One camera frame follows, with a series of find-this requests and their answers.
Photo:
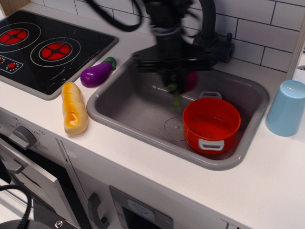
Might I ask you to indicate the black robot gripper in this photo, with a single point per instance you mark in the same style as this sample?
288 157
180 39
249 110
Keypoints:
172 53

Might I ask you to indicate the purple toy beet green leaves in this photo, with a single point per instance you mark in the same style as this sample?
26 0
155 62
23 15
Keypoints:
192 81

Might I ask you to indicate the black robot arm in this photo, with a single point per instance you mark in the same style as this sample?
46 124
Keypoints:
166 16

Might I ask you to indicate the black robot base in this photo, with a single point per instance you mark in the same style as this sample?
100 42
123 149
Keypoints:
41 217

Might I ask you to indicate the grey toy sink basin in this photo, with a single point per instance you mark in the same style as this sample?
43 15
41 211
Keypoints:
138 104

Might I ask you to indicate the orange toy pot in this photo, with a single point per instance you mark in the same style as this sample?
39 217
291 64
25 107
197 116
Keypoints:
210 125

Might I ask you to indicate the dark grey toy faucet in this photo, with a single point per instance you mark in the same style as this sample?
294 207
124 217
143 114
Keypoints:
215 50

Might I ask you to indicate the purple toy eggplant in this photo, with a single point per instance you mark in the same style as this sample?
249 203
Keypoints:
98 74

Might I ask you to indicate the toy bread loaf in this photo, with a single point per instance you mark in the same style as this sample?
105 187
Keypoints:
74 110

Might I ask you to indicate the light blue plastic cup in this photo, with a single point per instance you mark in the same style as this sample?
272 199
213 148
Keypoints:
287 109

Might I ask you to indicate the black toy stove top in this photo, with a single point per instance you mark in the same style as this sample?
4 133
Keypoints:
39 54

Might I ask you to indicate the grey dishwasher panel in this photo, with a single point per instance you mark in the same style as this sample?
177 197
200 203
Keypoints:
134 214

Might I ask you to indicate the grey oven knob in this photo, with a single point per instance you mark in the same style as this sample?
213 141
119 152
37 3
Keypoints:
23 137

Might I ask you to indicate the toy oven door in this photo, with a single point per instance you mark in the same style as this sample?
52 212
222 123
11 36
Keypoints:
43 185

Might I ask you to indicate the grey cabinet handle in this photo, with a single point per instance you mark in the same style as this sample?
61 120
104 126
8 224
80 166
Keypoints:
93 204

